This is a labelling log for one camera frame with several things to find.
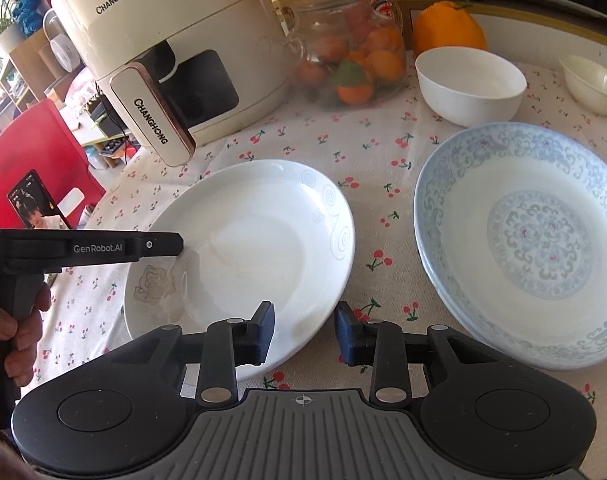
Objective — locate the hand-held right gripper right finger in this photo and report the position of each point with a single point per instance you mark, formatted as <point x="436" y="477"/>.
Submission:
<point x="344" y="335"/>

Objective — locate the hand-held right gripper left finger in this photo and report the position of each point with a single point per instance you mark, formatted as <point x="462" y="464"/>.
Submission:
<point x="266" y="332"/>

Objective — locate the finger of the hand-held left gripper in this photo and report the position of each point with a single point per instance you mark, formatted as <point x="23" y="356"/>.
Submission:
<point x="161" y="246"/>

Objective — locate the white plate with swirl print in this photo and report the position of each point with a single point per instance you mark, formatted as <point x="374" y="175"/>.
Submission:
<point x="253" y="240"/>

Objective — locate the person's left hand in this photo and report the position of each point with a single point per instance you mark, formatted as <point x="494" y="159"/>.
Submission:
<point x="22" y="367"/>

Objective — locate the black smartphone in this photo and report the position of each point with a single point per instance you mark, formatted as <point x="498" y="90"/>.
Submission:
<point x="33" y="205"/>

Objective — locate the red chair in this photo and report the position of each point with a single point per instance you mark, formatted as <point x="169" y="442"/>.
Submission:
<point x="33" y="155"/>

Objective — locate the cherry print tablecloth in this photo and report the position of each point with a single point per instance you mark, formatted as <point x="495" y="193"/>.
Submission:
<point x="383" y="160"/>

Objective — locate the wooden shelf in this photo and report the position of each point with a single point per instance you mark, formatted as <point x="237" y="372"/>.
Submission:
<point x="23" y="65"/>

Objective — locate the small white fan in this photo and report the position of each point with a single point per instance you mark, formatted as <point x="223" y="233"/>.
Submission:
<point x="61" y="45"/>

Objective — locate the blue floral patterned plate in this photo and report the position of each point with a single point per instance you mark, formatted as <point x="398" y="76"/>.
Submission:
<point x="533" y="240"/>

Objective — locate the cream air fryer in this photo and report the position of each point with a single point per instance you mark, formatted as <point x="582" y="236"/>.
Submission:
<point x="183" y="5"/>

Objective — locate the white bowl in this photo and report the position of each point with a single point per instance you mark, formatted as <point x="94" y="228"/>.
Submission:
<point x="463" y="105"/>

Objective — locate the pile of small tangerines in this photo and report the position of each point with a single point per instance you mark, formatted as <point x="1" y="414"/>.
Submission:
<point x="383" y="60"/>

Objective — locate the glass jar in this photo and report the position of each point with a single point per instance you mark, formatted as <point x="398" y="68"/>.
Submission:
<point x="323" y="15"/>

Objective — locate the large orange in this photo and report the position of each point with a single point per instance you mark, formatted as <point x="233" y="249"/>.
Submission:
<point x="448" y="30"/>

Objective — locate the small cream bowl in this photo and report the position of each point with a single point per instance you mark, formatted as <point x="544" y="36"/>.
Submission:
<point x="588" y="95"/>

